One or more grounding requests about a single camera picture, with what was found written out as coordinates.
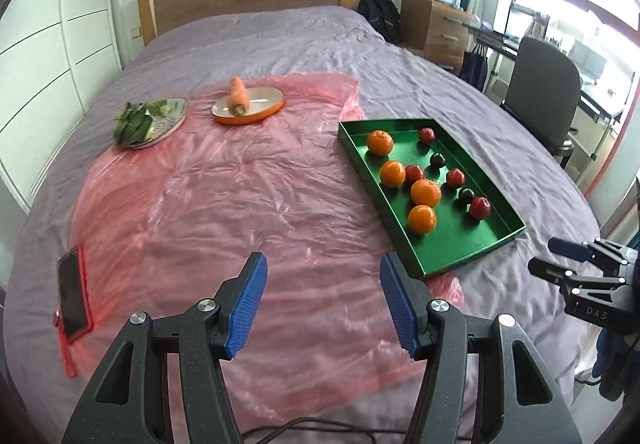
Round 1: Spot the glass desk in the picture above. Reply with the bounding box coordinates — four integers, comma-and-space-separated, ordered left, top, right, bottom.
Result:
462, 18, 631, 125

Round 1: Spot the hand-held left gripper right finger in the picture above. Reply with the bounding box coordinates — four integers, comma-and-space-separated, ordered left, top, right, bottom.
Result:
379, 252, 583, 444

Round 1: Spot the wooden drawer cabinet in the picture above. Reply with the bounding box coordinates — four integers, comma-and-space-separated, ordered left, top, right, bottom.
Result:
400, 0, 476, 74

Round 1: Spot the black backpack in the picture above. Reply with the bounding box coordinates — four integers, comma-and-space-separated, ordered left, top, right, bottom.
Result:
356, 0, 402, 44

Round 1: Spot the orange oval dish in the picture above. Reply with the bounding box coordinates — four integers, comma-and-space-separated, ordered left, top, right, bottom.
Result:
210, 86, 285, 126

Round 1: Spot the green metal tray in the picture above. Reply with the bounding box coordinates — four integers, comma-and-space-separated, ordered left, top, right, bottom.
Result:
337, 118, 527, 281

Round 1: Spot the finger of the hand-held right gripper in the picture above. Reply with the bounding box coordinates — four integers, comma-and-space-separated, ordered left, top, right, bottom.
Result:
528, 258, 628, 297
548, 237, 638, 269

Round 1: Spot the person's right hand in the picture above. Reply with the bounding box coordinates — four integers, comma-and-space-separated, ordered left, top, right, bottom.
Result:
597, 326, 633, 400

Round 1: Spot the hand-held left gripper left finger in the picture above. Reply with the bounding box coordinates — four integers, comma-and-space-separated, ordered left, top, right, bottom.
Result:
62, 251, 268, 444

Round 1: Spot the green bok choy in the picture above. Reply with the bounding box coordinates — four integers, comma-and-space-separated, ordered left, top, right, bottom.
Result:
113, 100, 173, 146

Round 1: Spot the dark shopping bag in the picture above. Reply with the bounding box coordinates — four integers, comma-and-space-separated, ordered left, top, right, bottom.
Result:
458, 48, 488, 92

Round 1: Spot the smartphone in red case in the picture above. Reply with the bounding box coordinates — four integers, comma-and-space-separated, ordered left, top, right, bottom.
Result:
52, 244, 96, 379

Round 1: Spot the black cable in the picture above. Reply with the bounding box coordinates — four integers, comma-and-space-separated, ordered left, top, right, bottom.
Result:
242, 416, 408, 444

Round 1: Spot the orange tangerine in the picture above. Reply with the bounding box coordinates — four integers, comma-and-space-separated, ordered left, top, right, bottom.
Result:
379, 160, 407, 189
410, 178, 443, 207
366, 130, 394, 157
407, 205, 438, 235

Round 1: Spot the grey office chair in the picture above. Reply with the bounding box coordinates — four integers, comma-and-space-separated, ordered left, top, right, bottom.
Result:
500, 36, 583, 169

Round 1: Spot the white wardrobe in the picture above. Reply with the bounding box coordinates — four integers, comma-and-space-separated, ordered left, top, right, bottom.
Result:
0, 0, 123, 205

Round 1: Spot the patterned grey plate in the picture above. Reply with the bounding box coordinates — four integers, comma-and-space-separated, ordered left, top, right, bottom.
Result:
127, 97, 188, 151

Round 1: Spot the carrot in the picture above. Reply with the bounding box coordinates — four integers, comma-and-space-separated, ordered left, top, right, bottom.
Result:
227, 76, 250, 117

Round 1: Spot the pink plastic sheet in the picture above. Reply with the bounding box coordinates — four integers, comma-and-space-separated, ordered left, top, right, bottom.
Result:
70, 71, 466, 412

